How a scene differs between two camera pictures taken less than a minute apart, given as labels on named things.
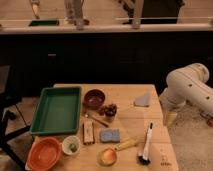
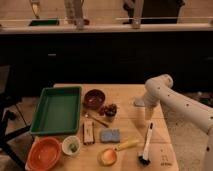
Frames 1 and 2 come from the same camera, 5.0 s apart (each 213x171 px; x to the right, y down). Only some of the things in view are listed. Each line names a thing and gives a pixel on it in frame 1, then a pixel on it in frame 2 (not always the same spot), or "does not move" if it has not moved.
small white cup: [71, 145] does not move
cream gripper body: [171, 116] -> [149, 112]
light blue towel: [143, 100] does not move
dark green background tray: [44, 23] does not move
